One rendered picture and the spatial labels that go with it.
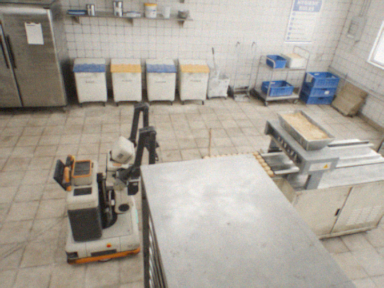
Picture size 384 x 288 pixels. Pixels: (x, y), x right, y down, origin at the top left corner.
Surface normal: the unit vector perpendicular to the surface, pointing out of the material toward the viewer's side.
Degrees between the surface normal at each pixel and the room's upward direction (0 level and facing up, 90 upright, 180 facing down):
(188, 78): 91
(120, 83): 92
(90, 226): 90
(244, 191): 0
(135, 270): 0
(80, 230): 90
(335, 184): 0
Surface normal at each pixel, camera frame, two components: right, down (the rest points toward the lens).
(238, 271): 0.07, -0.84
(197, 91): 0.17, 0.59
